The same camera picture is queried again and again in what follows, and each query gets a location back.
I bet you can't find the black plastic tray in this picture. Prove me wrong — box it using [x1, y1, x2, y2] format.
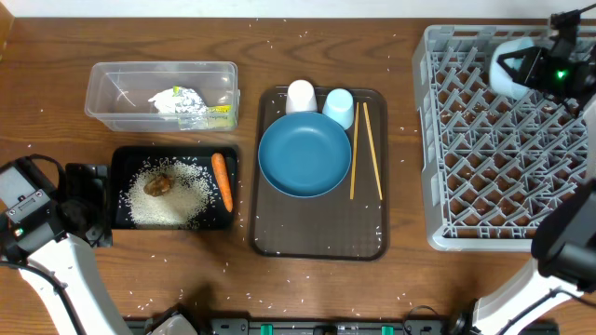
[108, 145, 237, 231]

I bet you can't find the white napkin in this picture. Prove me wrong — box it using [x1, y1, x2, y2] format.
[148, 87, 180, 116]

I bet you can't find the pile of white rice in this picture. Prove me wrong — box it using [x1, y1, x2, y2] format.
[117, 157, 216, 229]

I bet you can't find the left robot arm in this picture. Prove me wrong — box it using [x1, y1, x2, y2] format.
[1, 154, 199, 335]

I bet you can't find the foil wrapper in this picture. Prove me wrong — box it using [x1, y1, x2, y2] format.
[173, 86, 210, 130]

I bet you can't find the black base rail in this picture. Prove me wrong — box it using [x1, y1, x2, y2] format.
[198, 318, 446, 335]

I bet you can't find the dark blue plate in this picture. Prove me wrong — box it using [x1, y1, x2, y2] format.
[257, 113, 352, 198]

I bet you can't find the grey dishwasher rack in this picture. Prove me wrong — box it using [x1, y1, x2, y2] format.
[413, 25, 595, 252]

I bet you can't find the wooden chopstick left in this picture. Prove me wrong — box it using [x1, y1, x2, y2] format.
[349, 102, 359, 200]

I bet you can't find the brown food lump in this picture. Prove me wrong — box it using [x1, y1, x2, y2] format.
[143, 173, 174, 197]

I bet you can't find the orange carrot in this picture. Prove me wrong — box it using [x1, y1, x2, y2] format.
[211, 153, 234, 212]

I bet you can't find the wooden chopstick right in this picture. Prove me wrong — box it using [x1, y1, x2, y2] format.
[363, 102, 383, 201]

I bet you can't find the light blue bowl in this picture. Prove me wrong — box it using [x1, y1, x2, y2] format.
[489, 37, 535, 100]

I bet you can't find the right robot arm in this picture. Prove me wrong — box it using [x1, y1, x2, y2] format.
[448, 9, 595, 334]

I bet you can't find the yellow green snack packet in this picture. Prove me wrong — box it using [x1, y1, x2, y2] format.
[207, 105, 237, 128]

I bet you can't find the pink plastic cup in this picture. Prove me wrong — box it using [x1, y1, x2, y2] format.
[285, 79, 318, 114]

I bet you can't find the dark brown serving tray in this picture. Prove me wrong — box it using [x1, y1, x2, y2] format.
[250, 87, 389, 261]

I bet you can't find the clear plastic bin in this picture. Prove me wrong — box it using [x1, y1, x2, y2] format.
[85, 61, 240, 132]

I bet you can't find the light blue plastic cup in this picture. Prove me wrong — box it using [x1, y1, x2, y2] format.
[322, 88, 355, 130]

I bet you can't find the wooden chopstick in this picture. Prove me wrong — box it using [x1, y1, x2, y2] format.
[363, 102, 383, 201]
[349, 102, 359, 200]

